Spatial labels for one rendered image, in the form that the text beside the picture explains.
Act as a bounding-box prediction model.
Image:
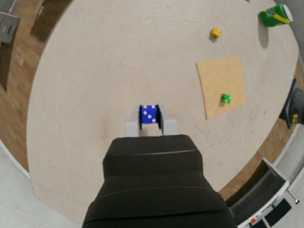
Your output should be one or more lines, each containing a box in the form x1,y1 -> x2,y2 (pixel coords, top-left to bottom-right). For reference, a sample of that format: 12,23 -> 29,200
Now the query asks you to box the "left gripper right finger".
157,104 -> 178,137

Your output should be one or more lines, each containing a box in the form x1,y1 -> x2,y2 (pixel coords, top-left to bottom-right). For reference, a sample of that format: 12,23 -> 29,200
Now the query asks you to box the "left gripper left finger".
123,104 -> 143,138

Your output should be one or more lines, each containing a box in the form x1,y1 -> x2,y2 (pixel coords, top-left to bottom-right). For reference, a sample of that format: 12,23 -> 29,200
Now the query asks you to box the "blue die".
140,104 -> 160,125

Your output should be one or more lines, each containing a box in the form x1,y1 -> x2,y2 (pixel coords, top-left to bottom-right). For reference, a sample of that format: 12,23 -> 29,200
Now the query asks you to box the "green die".
219,93 -> 233,105

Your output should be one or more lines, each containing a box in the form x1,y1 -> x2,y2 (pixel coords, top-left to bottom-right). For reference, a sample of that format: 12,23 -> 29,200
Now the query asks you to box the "tan mat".
196,56 -> 247,121

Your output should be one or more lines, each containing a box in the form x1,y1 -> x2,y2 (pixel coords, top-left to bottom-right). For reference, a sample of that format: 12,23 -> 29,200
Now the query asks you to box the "yellow die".
209,27 -> 222,39

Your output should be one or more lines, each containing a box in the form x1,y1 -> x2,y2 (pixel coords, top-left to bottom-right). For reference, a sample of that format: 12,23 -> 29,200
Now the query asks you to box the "beige table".
26,0 -> 300,226

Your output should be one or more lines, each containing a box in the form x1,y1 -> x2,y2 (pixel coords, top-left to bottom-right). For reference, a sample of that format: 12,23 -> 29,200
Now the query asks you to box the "white desk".
228,158 -> 291,228

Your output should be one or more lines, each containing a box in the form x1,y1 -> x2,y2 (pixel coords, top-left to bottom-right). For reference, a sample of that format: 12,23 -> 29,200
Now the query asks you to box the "green drink can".
257,3 -> 295,29

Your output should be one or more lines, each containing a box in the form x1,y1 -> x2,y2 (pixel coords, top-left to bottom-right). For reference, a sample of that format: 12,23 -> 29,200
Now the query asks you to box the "grey shelf unit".
0,10 -> 21,45

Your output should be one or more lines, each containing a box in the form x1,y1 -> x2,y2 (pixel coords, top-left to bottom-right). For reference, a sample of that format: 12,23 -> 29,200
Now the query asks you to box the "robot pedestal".
278,78 -> 304,130

